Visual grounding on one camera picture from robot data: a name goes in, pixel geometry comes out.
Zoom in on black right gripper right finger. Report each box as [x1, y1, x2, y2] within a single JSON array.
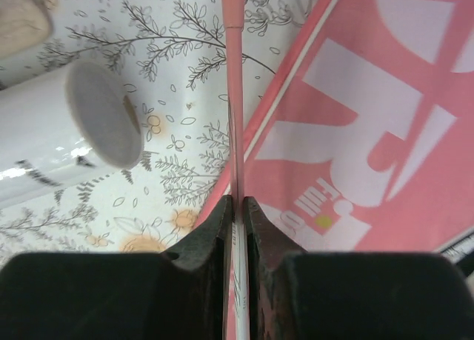
[[243, 197, 473, 339]]

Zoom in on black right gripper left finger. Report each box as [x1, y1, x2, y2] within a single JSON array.
[[1, 196, 233, 339]]

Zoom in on floral table mat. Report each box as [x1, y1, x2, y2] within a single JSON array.
[[1, 0, 229, 261]]

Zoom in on pink badminton racket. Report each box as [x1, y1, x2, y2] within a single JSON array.
[[222, 0, 250, 339]]

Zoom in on beige canvas tote bag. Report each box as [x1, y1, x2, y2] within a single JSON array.
[[1, 0, 52, 59]]

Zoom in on white shuttlecock tube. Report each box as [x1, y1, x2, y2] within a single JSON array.
[[1, 59, 144, 207]]

